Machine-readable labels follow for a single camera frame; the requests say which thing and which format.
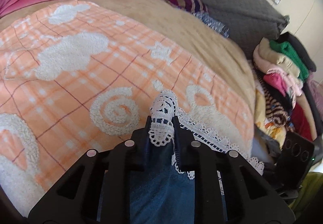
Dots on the orange plaid bear blanket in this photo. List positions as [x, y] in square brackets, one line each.
[76, 76]

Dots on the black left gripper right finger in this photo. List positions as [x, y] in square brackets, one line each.
[227, 188]

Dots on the blue denim pants lace hem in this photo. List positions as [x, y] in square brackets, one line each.
[163, 193]

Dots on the blue patterned pillow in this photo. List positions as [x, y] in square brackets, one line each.
[212, 23]

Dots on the tan bed sheet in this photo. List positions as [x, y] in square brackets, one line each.
[223, 56]

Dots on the pile of folded clothes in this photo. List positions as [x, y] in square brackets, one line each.
[287, 98]

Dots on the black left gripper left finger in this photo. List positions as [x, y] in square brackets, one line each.
[96, 188]

